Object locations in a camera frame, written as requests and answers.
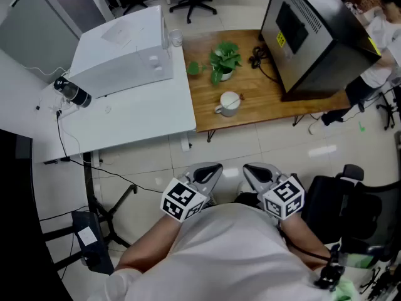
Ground black chair base with wheels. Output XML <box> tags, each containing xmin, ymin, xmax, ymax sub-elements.
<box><xmin>375</xmin><ymin>85</ymin><xmax>401</xmax><ymax>132</ymax></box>

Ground clear plastic cup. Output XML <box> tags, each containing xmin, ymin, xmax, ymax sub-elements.
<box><xmin>168</xmin><ymin>29</ymin><xmax>184</xmax><ymax>48</ymax></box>

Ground white desk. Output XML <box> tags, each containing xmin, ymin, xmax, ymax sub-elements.
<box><xmin>32</xmin><ymin>44</ymin><xmax>197</xmax><ymax>165</ymax></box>

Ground white power strip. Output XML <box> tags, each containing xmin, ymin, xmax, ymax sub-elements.
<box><xmin>56</xmin><ymin>104</ymin><xmax>81</xmax><ymax>119</ymax></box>

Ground large black steel oven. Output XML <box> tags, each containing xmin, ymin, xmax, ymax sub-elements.
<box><xmin>259</xmin><ymin>0</ymin><xmax>383</xmax><ymax>102</ymax></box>

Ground sheet of white paper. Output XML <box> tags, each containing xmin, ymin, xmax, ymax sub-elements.
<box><xmin>100</xmin><ymin>19</ymin><xmax>144</xmax><ymax>45</ymax></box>

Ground black cylindrical bottle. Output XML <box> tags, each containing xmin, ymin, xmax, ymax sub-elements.
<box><xmin>53</xmin><ymin>76</ymin><xmax>93</xmax><ymax>108</ymax></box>

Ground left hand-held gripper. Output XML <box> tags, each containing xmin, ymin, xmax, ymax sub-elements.
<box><xmin>160</xmin><ymin>162</ymin><xmax>224</xmax><ymax>223</ymax></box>

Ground black box with white label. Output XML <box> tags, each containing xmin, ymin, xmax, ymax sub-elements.
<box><xmin>71</xmin><ymin>211</ymin><xmax>115</xmax><ymax>276</ymax></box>

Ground black wrist cable with connector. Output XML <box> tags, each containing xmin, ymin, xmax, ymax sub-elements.
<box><xmin>276</xmin><ymin>224</ymin><xmax>346</xmax><ymax>292</ymax></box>

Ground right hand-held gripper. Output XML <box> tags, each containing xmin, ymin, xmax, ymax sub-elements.
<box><xmin>243</xmin><ymin>162</ymin><xmax>306</xmax><ymax>221</ymax></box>

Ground white mug container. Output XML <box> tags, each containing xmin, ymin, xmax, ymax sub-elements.
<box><xmin>214</xmin><ymin>91</ymin><xmax>242</xmax><ymax>118</ymax></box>

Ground wooden table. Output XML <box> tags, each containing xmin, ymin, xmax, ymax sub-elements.
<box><xmin>182</xmin><ymin>29</ymin><xmax>352</xmax><ymax>134</ymax></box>

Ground green potted plant white pot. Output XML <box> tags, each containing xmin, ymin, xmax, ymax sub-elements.
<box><xmin>186</xmin><ymin>41</ymin><xmax>244</xmax><ymax>86</ymax></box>

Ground person's black trousers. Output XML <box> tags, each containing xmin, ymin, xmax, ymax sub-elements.
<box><xmin>234</xmin><ymin>191</ymin><xmax>263</xmax><ymax>207</ymax></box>

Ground grey metal cabinet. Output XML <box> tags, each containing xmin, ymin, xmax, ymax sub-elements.
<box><xmin>0</xmin><ymin>0</ymin><xmax>108</xmax><ymax>85</ymax></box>

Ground thin spoon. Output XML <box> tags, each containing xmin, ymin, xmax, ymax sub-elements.
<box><xmin>223</xmin><ymin>93</ymin><xmax>246</xmax><ymax>109</ymax></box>

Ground black desk frame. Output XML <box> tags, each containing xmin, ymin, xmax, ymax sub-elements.
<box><xmin>40</xmin><ymin>151</ymin><xmax>139</xmax><ymax>272</ymax></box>

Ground person's right forearm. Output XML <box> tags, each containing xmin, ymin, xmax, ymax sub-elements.
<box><xmin>279</xmin><ymin>213</ymin><xmax>333</xmax><ymax>271</ymax></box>

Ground long black floor cable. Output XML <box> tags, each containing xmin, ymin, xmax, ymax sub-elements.
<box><xmin>55</xmin><ymin>110</ymin><xmax>164</xmax><ymax>194</ymax></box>

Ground person's white shirt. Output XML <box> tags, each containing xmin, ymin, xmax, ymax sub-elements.
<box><xmin>87</xmin><ymin>201</ymin><xmax>344</xmax><ymax>301</ymax></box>

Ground coiled black power cable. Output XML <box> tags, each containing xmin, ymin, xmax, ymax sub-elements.
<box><xmin>248</xmin><ymin>46</ymin><xmax>280</xmax><ymax>85</ymax></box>

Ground black monitor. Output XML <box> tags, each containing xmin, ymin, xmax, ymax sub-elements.
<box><xmin>0</xmin><ymin>129</ymin><xmax>75</xmax><ymax>301</ymax></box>

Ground white microwave oven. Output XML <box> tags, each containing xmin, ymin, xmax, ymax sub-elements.
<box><xmin>68</xmin><ymin>4</ymin><xmax>175</xmax><ymax>100</ymax></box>

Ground person's left forearm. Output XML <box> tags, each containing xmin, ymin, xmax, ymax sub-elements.
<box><xmin>115</xmin><ymin>213</ymin><xmax>182</xmax><ymax>274</ymax></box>

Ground black mesh office chair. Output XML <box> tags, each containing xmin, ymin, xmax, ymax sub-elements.
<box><xmin>299</xmin><ymin>164</ymin><xmax>401</xmax><ymax>265</ymax></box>

